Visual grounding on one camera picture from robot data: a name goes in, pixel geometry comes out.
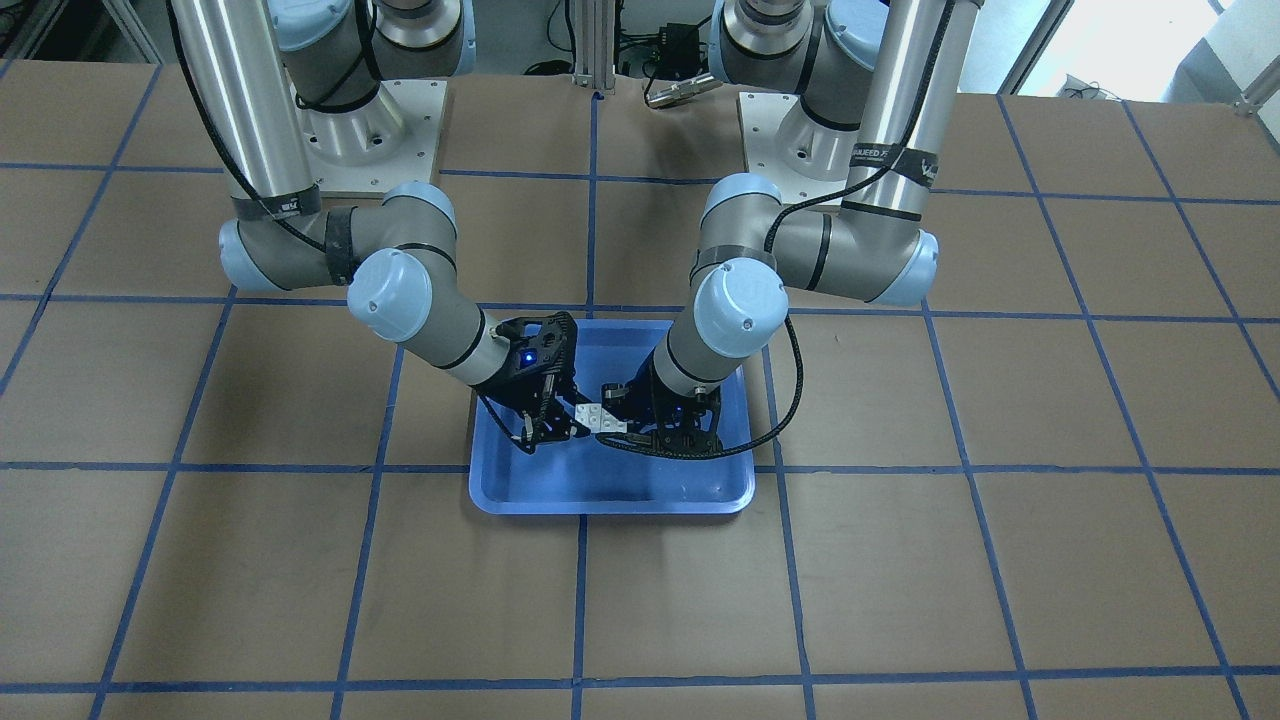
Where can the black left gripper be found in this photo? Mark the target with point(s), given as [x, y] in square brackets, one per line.
[641, 399]

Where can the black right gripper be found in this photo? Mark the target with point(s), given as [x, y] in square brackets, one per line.
[521, 391]

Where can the white block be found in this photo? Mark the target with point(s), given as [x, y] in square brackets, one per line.
[613, 424]
[584, 412]

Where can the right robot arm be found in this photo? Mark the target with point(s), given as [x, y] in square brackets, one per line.
[275, 84]

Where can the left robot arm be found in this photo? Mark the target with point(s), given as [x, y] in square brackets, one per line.
[875, 83]

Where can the blue plastic tray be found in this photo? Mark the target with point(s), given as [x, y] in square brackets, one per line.
[583, 477]

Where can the silver cylinder tool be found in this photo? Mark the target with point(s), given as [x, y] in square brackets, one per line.
[681, 91]

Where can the black power adapter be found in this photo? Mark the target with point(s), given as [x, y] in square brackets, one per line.
[678, 49]

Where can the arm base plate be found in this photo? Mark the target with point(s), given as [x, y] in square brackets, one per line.
[367, 152]
[783, 143]

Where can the aluminium frame post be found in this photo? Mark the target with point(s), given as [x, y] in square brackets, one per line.
[592, 25]

